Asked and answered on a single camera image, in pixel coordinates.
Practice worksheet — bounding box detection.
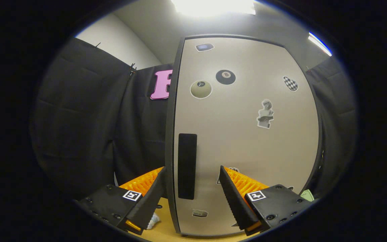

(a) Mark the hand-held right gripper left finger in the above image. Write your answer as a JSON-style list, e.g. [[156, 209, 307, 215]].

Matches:
[[76, 166, 168, 236]]

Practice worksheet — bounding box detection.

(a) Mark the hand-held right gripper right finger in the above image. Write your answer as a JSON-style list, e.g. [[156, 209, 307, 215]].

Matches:
[[219, 165, 315, 236]]

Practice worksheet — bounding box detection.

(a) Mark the black cabinet door handle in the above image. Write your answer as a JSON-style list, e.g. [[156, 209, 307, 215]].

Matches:
[[178, 133, 198, 200]]

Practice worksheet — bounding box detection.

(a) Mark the white crumpled cloth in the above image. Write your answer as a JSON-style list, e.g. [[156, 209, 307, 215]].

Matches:
[[146, 213, 161, 230]]

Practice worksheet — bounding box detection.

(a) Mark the green book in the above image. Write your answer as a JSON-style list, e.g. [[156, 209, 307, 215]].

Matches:
[[300, 189, 315, 202]]

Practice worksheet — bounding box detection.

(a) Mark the black backdrop cloth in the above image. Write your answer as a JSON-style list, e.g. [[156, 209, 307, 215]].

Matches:
[[31, 37, 358, 202]]

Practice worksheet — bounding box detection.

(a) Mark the small ceiling light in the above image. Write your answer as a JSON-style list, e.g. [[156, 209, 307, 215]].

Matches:
[[308, 32, 332, 56]]

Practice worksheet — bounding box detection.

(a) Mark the large ceiling light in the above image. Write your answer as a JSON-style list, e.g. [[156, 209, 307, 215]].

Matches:
[[172, 0, 256, 17]]

